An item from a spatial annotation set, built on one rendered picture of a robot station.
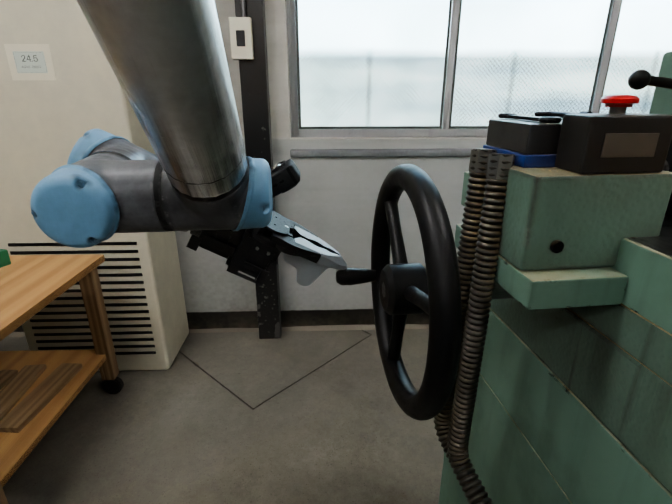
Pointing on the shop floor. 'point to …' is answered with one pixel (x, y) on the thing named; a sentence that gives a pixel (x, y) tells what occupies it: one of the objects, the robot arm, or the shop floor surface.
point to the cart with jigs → (22, 413)
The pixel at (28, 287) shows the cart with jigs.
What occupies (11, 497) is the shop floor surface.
